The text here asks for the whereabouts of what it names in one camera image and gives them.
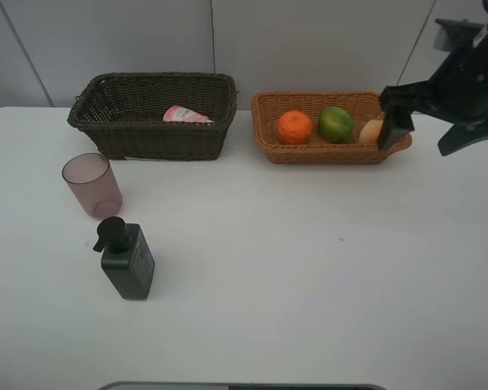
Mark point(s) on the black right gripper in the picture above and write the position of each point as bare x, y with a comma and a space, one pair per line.
457, 93

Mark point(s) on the red-yellow peach fruit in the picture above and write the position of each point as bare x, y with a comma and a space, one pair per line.
370, 132

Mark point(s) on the green mango fruit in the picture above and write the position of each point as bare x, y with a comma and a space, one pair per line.
335, 125

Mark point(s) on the orange mandarin fruit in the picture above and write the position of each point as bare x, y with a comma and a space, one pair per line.
295, 128

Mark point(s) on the pink lotion bottle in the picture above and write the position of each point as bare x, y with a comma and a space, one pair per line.
183, 114

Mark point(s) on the translucent pink plastic cup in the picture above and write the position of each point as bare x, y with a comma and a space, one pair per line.
93, 183

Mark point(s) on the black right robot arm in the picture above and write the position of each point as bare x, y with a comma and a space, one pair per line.
456, 93

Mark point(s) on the light orange wicker basket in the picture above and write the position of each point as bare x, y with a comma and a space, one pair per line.
268, 107

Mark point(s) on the dark brown wicker basket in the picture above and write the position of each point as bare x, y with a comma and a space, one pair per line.
122, 114

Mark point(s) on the black pump dispenser bottle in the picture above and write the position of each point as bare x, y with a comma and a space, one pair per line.
126, 258

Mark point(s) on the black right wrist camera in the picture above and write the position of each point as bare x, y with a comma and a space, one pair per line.
454, 33

